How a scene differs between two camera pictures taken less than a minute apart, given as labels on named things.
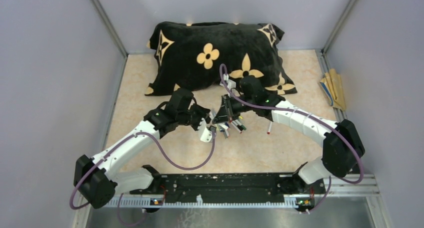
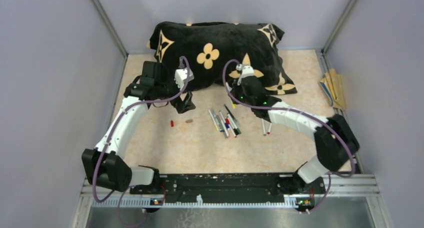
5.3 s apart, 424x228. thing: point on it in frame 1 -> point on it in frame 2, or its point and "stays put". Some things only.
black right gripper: [226, 112] -> [235, 89]
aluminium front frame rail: [337, 187] stays put
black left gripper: [202, 113] -> [180, 106]
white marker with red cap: [268, 132] stays put
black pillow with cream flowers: [188, 55] stays put
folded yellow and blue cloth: [332, 85] stays put
